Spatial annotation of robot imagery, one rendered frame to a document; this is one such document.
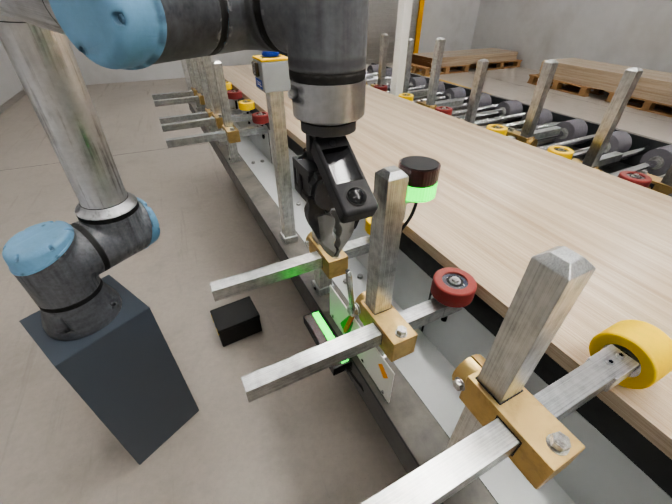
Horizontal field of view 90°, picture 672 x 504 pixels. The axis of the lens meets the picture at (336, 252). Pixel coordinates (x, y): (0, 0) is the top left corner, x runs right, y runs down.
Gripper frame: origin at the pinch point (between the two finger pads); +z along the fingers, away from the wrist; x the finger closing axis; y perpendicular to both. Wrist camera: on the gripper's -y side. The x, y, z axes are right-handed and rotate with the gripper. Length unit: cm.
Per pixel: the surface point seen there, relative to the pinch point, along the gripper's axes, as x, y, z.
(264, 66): -5.0, 45.6, -19.6
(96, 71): 101, 780, 80
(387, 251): -7.3, -3.6, -0.1
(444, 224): -34.3, 10.8, 11.0
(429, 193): -12.7, -4.9, -9.6
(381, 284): -6.9, -3.6, 6.9
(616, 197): -85, 0, 11
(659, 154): -153, 20, 18
